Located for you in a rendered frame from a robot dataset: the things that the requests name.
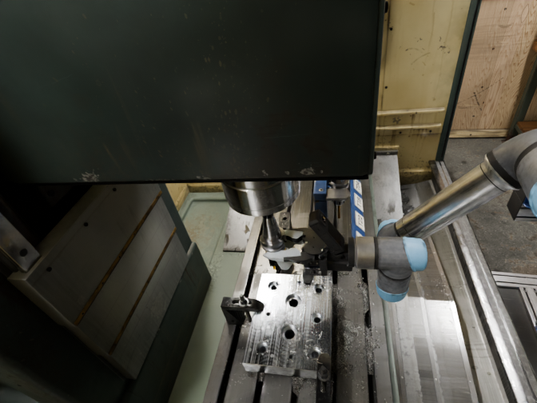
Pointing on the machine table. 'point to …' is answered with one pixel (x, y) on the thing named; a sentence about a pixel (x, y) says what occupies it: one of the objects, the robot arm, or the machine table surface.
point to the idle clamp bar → (285, 221)
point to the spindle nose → (260, 196)
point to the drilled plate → (272, 365)
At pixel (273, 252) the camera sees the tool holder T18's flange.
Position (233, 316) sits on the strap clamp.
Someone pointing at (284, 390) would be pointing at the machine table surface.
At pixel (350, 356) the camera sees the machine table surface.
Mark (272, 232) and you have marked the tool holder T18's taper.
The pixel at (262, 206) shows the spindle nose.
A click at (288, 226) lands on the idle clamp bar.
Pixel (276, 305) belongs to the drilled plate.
